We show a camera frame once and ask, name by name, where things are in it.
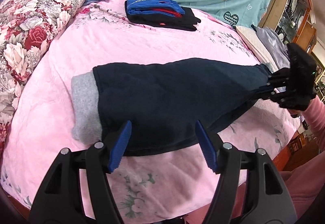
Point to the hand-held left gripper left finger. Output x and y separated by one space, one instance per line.
120 149

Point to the wooden bed frame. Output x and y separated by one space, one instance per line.
15 210

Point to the person's right forearm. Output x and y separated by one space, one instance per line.
316 122

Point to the navy pants with grey lining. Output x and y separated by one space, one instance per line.
165 102

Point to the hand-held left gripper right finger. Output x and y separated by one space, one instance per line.
206 149

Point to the person's pink top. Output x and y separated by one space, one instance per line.
302 183

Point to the pink floral bedsheet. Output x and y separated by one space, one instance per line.
83 46

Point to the red floral pillow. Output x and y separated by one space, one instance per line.
28 31

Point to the wooden display cabinet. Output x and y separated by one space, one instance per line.
292 0

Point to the lilac grey cloth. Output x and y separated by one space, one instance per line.
273 43

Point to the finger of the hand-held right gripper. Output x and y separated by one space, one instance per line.
278 95
279 78

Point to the folded blue garment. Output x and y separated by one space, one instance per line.
152 5

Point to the folded black garment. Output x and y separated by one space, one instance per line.
175 22

